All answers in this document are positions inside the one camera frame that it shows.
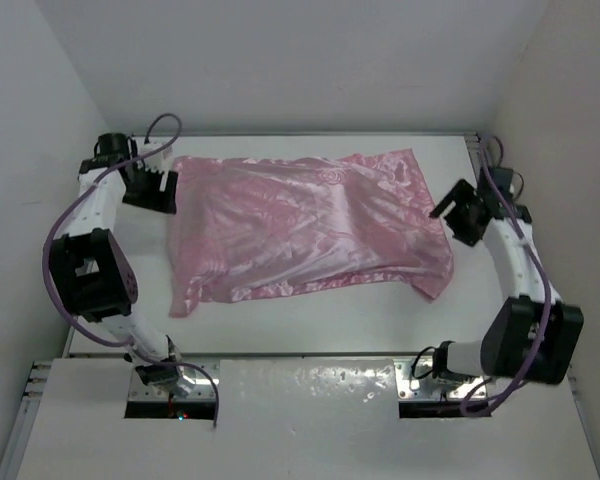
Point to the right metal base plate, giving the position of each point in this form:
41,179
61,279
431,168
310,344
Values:
411,388

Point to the white front cover panel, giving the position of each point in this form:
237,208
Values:
296,419

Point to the metal base plate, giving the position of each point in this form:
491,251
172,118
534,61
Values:
153,383
411,388

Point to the aluminium frame rail left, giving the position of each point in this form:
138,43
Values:
24,420

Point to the pink pillowcase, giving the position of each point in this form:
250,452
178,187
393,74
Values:
251,229

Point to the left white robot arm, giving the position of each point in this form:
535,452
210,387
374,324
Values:
133,276

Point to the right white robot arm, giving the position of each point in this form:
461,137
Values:
535,333

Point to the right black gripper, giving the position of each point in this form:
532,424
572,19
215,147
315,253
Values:
456,194

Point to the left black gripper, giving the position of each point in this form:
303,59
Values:
158,201

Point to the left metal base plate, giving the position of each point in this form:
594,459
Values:
153,383

